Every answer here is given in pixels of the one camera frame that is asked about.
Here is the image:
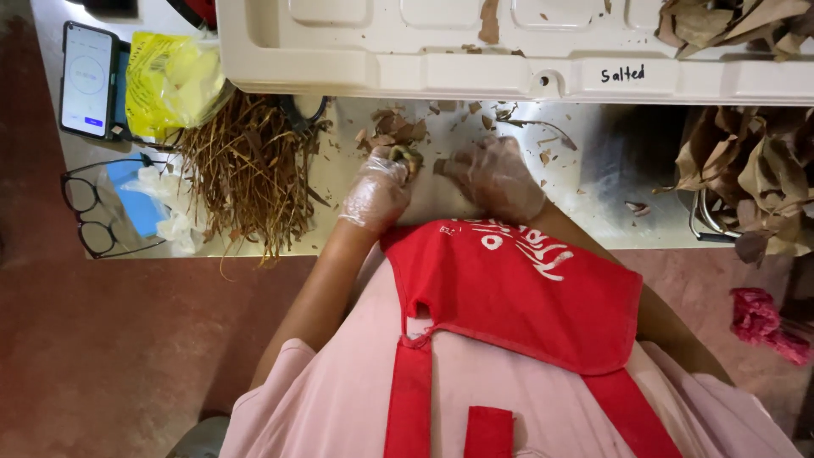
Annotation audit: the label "person's right hand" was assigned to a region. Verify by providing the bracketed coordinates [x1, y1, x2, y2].
[434, 135, 548, 225]

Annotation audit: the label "person's left hand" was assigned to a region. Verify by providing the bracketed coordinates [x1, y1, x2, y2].
[339, 146, 414, 234]

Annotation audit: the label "dried brown leaf piece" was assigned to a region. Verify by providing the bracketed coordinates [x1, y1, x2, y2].
[389, 145, 424, 185]

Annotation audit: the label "scattered dried leaf fragments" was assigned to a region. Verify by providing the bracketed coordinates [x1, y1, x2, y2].
[353, 101, 652, 218]

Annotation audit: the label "large white plastic tray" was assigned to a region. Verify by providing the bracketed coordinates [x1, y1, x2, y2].
[215, 0, 814, 106]

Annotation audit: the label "pile of dried leaf stems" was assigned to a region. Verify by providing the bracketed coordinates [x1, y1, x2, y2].
[172, 92, 333, 265]

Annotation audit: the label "red apron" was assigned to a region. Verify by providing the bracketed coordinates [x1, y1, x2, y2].
[379, 218, 683, 458]

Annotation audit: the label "crumpled clear plastic gloves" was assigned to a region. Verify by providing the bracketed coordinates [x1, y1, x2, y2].
[121, 165, 207, 255]

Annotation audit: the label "pink shirt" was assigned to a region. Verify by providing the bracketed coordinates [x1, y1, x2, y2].
[219, 248, 803, 458]

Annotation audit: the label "yellow plastic bag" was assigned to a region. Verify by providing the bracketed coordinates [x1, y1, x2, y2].
[125, 31, 231, 146]

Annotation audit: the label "blue box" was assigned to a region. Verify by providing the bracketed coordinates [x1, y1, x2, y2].
[105, 151, 171, 238]

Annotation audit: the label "metal basket of dried leaves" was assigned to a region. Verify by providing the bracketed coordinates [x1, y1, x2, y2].
[654, 105, 814, 267]

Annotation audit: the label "black-framed eyeglasses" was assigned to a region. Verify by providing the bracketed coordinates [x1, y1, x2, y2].
[60, 153, 176, 260]

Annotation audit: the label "heap of dried brown leaves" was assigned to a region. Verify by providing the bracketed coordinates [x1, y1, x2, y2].
[655, 0, 814, 61]

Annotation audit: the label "black smartphone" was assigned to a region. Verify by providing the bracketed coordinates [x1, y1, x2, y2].
[59, 21, 122, 140]

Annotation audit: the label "red cloth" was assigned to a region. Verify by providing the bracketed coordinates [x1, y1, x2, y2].
[730, 288, 814, 366]

